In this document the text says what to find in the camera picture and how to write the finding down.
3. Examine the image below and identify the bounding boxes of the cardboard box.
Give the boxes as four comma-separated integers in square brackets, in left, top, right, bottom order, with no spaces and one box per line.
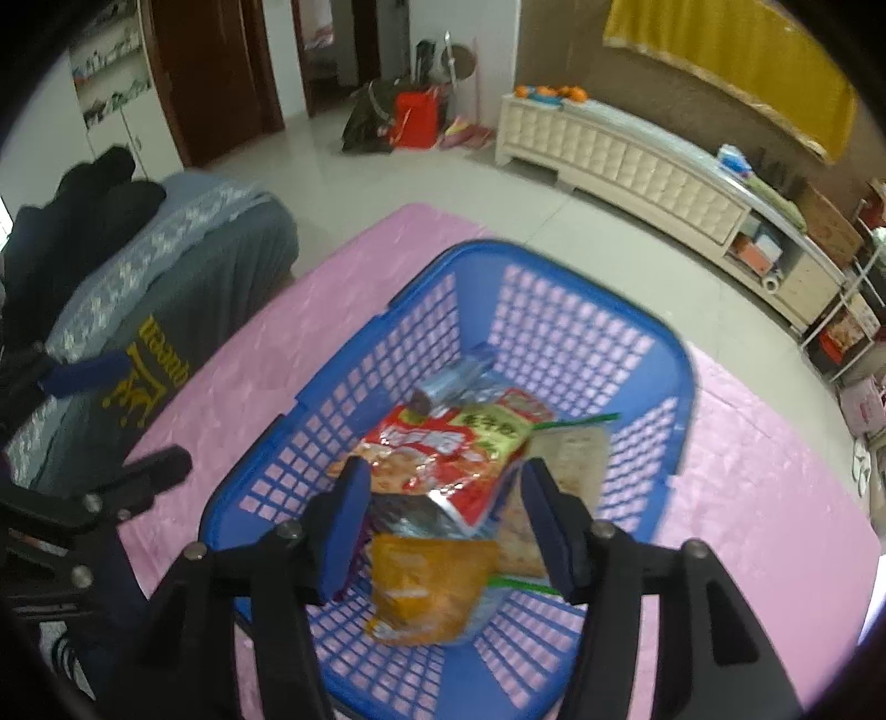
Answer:
[795,181,868,270]

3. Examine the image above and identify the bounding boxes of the yellow cloth cover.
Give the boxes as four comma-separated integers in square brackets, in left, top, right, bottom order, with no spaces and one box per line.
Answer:
[601,0,861,166]

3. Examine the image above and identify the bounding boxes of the blue plastic basket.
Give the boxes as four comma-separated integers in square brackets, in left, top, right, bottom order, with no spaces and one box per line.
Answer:
[199,239,695,720]

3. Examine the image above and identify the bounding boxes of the white display cabinet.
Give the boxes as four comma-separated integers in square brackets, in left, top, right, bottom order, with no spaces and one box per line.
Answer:
[69,7,182,182]

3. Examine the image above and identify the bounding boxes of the person's leg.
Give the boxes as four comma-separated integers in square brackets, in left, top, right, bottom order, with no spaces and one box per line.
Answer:
[83,540,167,700]

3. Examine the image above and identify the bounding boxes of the clear cracker packet green ends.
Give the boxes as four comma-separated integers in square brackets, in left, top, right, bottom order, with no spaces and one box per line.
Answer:
[494,414,620,596]

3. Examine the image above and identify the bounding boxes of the silver blue snack packet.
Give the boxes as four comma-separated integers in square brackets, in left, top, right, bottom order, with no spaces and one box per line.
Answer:
[413,349,501,411]

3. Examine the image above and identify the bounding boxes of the brown door frame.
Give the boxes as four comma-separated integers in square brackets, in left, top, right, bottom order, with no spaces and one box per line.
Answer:
[291,0,383,117]

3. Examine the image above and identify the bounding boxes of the green folded cloth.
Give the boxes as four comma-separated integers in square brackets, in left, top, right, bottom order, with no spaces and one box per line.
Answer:
[744,173,810,235]

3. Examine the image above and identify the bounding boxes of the pink broom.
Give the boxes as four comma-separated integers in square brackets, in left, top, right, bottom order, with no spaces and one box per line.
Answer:
[439,31,497,151]

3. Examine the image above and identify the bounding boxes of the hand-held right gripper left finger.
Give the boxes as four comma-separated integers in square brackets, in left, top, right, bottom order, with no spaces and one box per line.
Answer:
[104,457,378,720]

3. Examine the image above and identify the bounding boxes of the black clothing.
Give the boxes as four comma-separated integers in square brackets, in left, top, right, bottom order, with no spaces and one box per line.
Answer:
[0,145,168,354]

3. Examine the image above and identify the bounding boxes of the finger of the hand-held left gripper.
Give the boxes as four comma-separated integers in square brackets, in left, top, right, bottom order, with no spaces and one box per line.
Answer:
[0,344,134,403]
[0,446,193,528]

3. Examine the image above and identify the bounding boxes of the white slipper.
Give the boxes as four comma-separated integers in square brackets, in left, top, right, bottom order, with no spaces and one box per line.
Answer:
[850,436,874,501]

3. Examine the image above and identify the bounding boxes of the red bag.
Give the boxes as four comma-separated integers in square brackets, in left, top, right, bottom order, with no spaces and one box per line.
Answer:
[393,90,444,150]

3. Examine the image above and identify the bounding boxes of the person's striped shoe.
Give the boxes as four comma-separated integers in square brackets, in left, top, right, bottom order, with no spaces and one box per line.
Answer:
[38,619,98,700]

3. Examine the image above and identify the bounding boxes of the black bag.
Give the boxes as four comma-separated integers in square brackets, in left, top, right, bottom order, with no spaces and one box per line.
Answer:
[341,78,401,155]

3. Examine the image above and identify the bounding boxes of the blue tissue box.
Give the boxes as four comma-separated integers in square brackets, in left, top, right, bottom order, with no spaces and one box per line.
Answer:
[716,143,757,179]

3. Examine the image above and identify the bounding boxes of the brown wooden door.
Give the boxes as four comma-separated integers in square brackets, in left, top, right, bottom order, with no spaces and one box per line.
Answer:
[147,0,286,169]

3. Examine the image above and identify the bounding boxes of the pink bag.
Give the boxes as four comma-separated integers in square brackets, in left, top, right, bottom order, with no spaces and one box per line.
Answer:
[836,377,886,439]

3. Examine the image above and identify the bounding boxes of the yellow orange snack packet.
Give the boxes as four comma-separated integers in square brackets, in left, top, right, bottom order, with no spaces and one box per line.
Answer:
[364,533,501,648]

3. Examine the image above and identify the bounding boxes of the white TV cabinet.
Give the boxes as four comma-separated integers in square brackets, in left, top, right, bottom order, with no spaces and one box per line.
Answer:
[494,93,851,328]

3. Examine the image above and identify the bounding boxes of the white metal shelf rack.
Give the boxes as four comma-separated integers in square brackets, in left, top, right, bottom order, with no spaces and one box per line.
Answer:
[799,239,886,385]

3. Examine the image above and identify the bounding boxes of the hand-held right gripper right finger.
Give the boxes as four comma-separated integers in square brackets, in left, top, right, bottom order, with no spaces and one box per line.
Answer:
[519,459,807,720]

